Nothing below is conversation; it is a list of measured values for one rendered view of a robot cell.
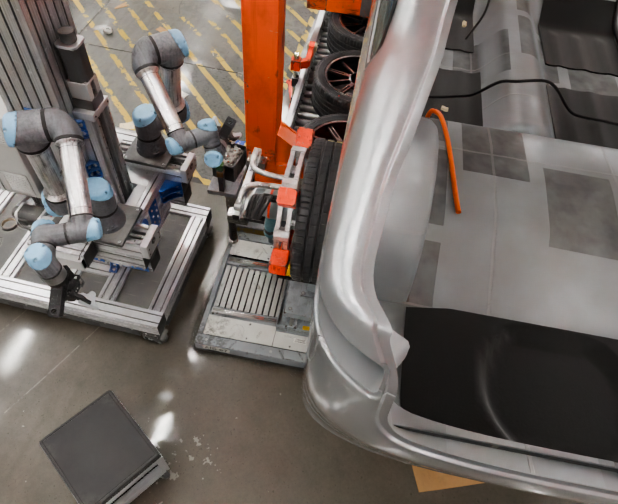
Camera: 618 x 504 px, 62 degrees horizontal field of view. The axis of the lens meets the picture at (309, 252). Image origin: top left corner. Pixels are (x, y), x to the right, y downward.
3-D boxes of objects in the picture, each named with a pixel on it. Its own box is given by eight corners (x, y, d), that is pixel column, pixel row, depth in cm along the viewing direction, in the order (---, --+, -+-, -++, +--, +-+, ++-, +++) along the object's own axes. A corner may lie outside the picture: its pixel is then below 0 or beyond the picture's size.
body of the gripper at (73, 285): (86, 283, 186) (72, 265, 176) (78, 304, 181) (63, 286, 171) (66, 282, 187) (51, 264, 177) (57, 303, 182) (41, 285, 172)
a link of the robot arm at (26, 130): (88, 218, 217) (44, 125, 170) (51, 224, 214) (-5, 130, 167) (87, 195, 223) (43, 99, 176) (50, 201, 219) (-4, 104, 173)
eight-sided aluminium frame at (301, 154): (285, 288, 243) (289, 213, 199) (271, 286, 243) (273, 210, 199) (305, 204, 275) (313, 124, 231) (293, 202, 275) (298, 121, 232)
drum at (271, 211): (295, 229, 238) (297, 209, 227) (250, 221, 239) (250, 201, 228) (301, 207, 247) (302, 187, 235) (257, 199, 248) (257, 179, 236)
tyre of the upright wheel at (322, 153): (356, 222, 189) (372, 115, 231) (293, 211, 190) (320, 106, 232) (335, 316, 241) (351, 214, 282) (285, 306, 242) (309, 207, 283)
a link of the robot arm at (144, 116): (132, 129, 251) (126, 106, 240) (157, 120, 256) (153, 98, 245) (141, 144, 245) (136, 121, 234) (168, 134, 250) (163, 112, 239)
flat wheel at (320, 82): (302, 80, 391) (304, 51, 372) (384, 73, 403) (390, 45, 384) (323, 137, 353) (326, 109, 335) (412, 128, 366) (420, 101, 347)
